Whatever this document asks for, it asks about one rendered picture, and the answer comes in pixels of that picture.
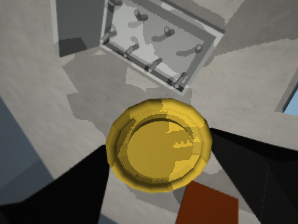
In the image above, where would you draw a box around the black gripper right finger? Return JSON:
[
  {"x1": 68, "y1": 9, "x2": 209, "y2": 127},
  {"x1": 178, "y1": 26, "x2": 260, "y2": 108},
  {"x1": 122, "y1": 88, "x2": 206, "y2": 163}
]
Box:
[{"x1": 209, "y1": 128, "x2": 298, "y2": 224}]

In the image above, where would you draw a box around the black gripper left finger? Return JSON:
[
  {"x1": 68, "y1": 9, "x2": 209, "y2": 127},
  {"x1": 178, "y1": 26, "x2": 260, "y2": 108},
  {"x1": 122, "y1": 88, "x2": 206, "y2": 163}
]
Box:
[{"x1": 0, "y1": 144, "x2": 110, "y2": 224}]

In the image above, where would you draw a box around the light blue flat mat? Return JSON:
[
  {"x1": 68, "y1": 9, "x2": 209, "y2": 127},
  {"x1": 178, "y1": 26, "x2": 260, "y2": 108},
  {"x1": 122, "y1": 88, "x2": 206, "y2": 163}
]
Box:
[{"x1": 282, "y1": 83, "x2": 298, "y2": 116}]

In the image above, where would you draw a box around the yellow plate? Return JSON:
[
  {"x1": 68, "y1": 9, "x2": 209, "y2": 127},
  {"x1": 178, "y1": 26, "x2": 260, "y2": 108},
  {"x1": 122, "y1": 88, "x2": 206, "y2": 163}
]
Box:
[{"x1": 106, "y1": 98, "x2": 213, "y2": 193}]

